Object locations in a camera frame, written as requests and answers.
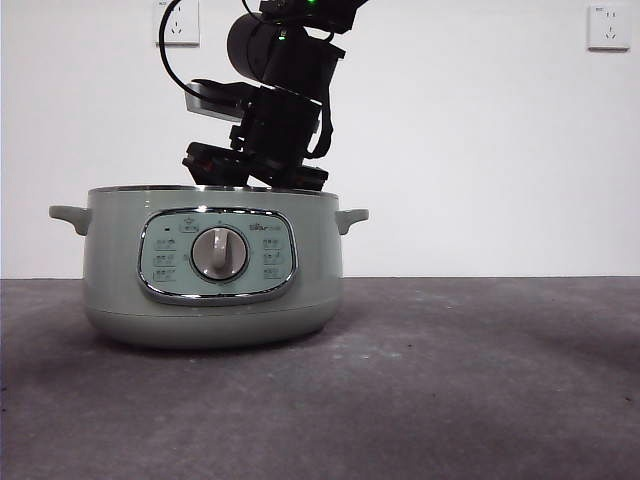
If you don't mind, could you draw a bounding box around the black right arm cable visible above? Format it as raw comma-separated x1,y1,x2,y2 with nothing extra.
156,0,202,97

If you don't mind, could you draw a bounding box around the white wall socket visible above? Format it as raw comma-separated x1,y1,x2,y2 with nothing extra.
587,5,630,52
152,0,200,48

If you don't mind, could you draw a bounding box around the pale green electric cooking pot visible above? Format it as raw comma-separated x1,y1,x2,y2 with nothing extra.
48,184,370,350

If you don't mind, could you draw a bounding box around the pale grey right wrist camera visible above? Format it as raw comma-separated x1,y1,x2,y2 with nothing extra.
184,79,247,125

